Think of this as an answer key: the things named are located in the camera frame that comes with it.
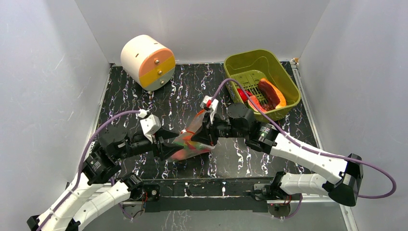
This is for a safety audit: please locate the round white drawer cabinet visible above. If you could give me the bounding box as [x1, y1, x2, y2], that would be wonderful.
[120, 35, 176, 91]

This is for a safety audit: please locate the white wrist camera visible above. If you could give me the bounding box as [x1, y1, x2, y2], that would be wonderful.
[138, 109, 161, 143]
[200, 95, 218, 124]

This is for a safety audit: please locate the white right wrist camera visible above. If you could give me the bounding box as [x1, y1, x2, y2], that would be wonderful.
[200, 95, 218, 124]

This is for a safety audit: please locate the red bell pepper toy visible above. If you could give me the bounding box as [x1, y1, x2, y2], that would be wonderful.
[237, 89, 252, 103]

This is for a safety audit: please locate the pink watermelon slice toy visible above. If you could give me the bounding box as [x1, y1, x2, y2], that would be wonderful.
[247, 95, 267, 113]

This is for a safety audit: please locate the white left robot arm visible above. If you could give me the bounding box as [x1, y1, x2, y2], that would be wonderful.
[27, 125, 183, 231]

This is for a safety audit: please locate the orange brown papaya slice toy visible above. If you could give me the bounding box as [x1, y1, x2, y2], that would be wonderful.
[258, 78, 287, 110]

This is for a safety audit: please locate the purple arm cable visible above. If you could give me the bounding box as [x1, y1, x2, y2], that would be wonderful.
[210, 78, 397, 220]
[36, 110, 142, 231]

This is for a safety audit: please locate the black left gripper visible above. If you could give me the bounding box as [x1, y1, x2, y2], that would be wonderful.
[115, 126, 184, 160]

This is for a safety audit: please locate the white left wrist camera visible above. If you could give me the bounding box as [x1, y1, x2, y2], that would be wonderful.
[138, 109, 161, 143]

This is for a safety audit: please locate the clear zip top bag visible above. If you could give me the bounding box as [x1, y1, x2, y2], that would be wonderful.
[167, 110, 215, 162]

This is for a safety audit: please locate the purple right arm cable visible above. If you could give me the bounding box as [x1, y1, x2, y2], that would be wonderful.
[210, 78, 397, 220]

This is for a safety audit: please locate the olive green plastic bin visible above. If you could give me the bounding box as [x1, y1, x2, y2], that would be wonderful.
[224, 50, 301, 121]

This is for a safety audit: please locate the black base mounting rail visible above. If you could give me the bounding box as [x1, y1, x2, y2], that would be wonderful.
[110, 175, 326, 214]

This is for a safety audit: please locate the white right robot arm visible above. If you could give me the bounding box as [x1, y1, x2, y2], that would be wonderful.
[191, 103, 363, 206]

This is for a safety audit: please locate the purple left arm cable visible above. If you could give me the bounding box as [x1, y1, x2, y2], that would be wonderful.
[36, 110, 142, 231]

